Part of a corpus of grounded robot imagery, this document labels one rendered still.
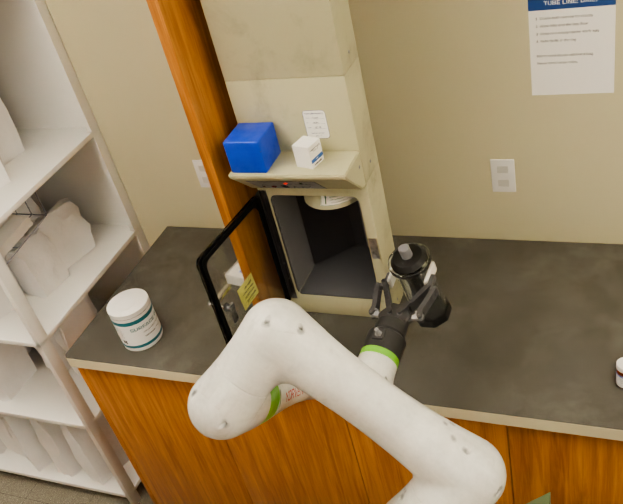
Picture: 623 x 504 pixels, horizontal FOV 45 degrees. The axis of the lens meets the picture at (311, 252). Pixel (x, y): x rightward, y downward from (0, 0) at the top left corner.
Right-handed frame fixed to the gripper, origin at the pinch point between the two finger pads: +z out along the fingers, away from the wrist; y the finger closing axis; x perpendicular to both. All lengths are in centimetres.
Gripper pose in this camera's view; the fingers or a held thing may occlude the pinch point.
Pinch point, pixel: (413, 271)
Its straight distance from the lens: 190.7
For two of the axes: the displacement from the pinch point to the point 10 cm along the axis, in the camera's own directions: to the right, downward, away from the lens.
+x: 3.6, 6.8, 6.5
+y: -8.6, -0.3, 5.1
